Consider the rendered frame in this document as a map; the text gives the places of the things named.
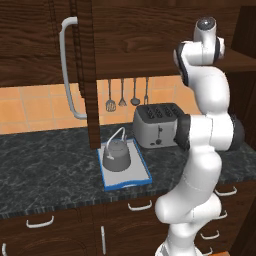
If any grey kettle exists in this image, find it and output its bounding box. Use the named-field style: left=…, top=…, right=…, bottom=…
left=102, top=126, right=132, bottom=173

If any blue-rimmed grey tray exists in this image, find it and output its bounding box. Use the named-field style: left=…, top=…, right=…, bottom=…
left=97, top=137, right=154, bottom=192

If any open dark wood cabinet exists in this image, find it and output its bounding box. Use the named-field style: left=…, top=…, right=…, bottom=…
left=91, top=0, right=256, bottom=81

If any dark wood base cabinet door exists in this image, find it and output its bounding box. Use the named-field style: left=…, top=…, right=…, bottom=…
left=0, top=233, right=94, bottom=256
left=92, top=218, right=172, bottom=256

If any silver four-slot toaster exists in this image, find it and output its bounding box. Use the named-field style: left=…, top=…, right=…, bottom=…
left=132, top=102, right=188, bottom=150

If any hanging metal ladle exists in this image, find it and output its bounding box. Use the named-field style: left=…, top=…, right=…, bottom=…
left=130, top=77, right=141, bottom=107

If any hanging slotted spatula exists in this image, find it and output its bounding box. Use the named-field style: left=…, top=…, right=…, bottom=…
left=105, top=79, right=117, bottom=113

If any hanging metal fork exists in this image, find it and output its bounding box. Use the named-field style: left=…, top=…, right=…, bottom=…
left=143, top=77, right=150, bottom=106

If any dark wood drawer front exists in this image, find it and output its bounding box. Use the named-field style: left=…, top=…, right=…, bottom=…
left=92, top=195, right=168, bottom=225
left=213, top=180, right=256, bottom=209
left=0, top=207, right=94, bottom=240

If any white drawer handle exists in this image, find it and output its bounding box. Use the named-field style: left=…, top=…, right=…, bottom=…
left=199, top=229, right=221, bottom=241
left=25, top=215, right=55, bottom=230
left=214, top=185, right=239, bottom=197
left=127, top=199, right=154, bottom=212
left=217, top=209, right=229, bottom=220
left=201, top=246, right=215, bottom=256

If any long white door handle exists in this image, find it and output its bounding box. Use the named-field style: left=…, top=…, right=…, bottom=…
left=58, top=16, right=89, bottom=121

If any dark wood wall cabinet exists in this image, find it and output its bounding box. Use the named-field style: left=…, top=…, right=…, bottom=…
left=0, top=0, right=82, bottom=89

